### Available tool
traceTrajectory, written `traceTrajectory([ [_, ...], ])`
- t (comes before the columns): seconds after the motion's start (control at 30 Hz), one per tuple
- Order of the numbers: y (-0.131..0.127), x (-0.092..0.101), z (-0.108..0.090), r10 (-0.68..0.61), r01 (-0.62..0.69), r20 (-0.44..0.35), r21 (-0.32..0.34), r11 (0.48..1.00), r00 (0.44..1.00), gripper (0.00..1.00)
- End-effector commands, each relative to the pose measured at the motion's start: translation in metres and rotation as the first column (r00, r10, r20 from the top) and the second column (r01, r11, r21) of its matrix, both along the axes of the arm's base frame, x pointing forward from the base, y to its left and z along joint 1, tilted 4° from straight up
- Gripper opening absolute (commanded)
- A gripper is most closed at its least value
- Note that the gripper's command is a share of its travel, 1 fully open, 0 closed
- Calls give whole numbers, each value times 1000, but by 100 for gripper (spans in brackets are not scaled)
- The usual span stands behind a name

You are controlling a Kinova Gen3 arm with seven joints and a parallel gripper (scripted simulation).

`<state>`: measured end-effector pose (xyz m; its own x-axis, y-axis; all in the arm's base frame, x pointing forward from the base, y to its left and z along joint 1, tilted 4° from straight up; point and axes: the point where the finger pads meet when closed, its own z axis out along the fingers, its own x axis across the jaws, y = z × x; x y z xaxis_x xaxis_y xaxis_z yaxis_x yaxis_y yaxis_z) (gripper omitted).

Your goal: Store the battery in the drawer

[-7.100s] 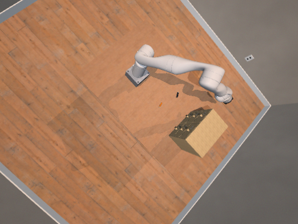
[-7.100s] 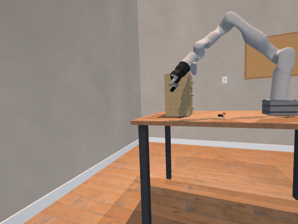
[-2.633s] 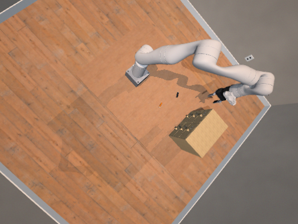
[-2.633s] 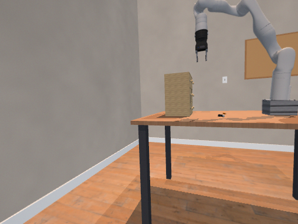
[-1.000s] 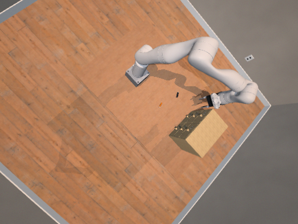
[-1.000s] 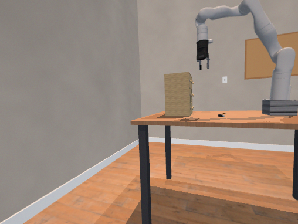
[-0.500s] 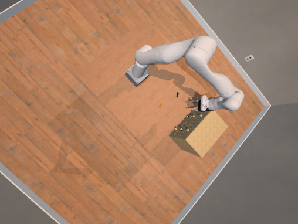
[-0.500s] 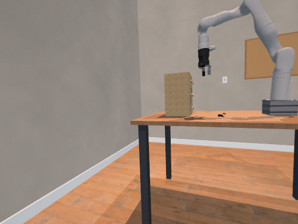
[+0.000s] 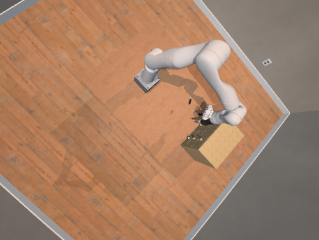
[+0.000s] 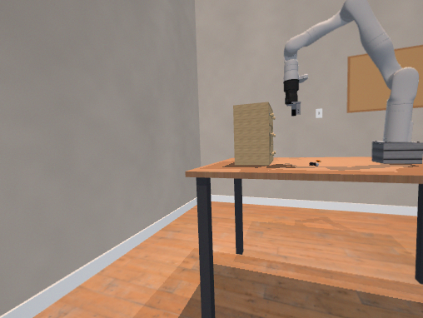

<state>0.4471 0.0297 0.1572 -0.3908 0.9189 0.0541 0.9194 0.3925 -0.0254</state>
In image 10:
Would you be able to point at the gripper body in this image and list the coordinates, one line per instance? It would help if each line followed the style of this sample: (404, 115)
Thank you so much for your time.
(291, 85)

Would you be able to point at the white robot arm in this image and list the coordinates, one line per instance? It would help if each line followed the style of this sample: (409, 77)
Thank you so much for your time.
(403, 82)

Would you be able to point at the small wooden chest of drawers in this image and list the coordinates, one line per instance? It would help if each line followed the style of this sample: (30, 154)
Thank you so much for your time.
(251, 134)

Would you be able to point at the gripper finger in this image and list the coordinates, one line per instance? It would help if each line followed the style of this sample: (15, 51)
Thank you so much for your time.
(293, 109)
(298, 107)

